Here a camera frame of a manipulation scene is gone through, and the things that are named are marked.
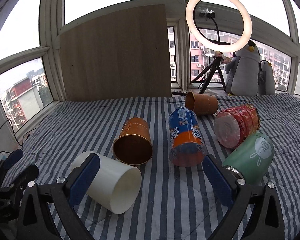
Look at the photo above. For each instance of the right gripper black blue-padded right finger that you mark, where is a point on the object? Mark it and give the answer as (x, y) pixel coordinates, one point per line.
(266, 220)

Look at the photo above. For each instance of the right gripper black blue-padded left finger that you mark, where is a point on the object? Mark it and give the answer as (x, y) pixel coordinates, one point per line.
(35, 220)

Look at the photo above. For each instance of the green rabbit print cup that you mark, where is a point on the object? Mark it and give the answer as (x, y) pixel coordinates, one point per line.
(252, 158)

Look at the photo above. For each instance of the white plastic cup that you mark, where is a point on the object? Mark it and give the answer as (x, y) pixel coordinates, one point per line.
(112, 184)

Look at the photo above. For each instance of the red lidded noodle cup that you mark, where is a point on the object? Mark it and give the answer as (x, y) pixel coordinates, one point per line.
(233, 125)

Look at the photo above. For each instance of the blue orange soda cup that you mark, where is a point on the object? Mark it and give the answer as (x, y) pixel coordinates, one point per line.
(187, 145)

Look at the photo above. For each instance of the orange paper cup near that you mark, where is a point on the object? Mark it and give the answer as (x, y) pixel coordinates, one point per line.
(133, 146)

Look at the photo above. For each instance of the brown paper cup far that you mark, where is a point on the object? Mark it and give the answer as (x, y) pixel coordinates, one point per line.
(201, 104)

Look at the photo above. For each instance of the blue white striped bedsheet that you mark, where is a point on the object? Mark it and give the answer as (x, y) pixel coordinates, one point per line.
(173, 202)

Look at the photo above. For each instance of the small grey penguin plush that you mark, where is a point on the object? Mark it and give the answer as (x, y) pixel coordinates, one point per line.
(266, 82)

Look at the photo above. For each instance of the large grey penguin plush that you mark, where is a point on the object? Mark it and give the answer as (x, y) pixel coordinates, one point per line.
(242, 71)

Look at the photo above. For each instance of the black tripod stand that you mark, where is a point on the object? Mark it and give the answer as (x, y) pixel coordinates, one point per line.
(208, 73)

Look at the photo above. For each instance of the wooden board panel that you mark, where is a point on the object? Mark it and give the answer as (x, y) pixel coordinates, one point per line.
(119, 55)

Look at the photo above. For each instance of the black phone holder gooseneck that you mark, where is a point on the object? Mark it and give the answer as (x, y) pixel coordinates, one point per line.
(209, 14)

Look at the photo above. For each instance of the white ring light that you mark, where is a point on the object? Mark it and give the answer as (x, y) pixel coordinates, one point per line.
(245, 37)

